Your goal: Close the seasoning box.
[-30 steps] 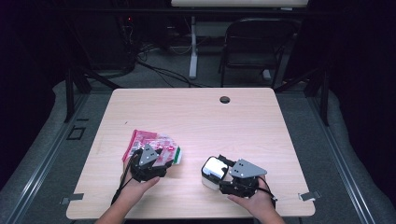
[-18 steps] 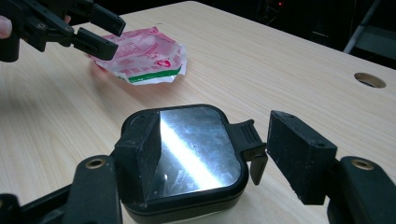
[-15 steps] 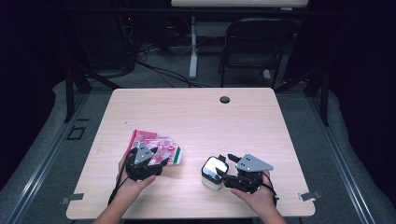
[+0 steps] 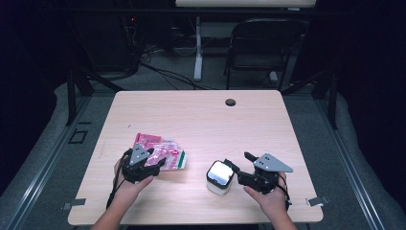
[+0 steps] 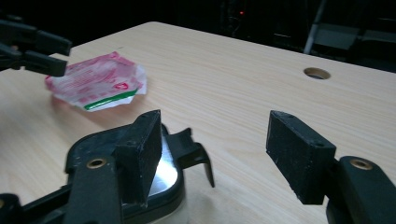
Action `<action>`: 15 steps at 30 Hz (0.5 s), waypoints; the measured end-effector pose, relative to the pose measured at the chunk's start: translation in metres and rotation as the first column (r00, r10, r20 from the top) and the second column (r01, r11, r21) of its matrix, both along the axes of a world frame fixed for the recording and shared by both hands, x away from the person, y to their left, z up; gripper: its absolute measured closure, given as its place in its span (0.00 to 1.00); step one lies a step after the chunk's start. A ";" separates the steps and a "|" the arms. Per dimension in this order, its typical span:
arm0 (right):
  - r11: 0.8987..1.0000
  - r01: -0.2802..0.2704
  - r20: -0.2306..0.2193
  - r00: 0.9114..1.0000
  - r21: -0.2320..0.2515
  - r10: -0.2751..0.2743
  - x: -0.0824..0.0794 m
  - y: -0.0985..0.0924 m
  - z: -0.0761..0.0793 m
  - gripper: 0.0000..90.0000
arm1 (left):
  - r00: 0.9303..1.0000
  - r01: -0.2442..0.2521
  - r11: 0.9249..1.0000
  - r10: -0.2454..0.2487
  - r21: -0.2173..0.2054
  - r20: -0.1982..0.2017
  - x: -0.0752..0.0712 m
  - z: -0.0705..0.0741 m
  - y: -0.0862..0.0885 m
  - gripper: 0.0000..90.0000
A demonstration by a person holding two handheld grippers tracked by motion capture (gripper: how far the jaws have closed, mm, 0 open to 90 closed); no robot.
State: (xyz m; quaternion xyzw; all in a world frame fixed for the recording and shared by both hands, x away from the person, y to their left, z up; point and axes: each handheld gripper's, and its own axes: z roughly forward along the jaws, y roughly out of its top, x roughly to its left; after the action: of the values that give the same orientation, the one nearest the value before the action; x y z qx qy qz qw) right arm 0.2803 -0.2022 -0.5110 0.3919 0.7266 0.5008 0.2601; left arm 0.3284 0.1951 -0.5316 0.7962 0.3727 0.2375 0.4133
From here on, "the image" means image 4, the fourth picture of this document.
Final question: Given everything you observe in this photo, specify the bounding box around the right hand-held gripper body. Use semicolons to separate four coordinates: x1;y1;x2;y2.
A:
237;152;295;196

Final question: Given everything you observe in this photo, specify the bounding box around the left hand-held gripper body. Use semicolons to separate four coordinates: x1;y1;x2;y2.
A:
122;143;161;185

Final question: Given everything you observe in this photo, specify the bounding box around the glass seasoning jar black lid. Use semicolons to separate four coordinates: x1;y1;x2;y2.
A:
205;159;237;196

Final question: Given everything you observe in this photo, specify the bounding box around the red and white plastic bag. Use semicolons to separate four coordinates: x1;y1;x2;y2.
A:
132;132;188;172

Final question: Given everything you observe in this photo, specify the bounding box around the person's left hand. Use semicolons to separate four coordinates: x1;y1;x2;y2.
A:
113;157;155;196

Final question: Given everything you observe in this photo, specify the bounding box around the person's right hand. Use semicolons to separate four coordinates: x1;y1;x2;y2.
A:
243;172;289;220

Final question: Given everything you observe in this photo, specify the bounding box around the dark cabinet with red light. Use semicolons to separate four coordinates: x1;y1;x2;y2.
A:
73;12;142;73

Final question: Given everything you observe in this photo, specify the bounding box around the white desk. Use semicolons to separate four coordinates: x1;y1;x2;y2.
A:
174;0;317;81

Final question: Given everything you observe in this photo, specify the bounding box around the black folding chair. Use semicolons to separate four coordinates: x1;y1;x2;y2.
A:
223;18;309;92

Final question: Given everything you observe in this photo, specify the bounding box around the grey table bracket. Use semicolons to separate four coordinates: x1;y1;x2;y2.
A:
61;197;87;211
305;195;329;207

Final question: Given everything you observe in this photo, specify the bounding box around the aluminium floor rail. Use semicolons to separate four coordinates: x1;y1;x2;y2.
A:
314;95;387;230
0;95;94;230

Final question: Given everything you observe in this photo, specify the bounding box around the black frame post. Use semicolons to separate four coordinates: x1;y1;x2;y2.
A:
281;68;339;130
66;68;124;127

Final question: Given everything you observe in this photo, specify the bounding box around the black floor cable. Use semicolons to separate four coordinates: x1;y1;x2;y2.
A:
140;61;209;91

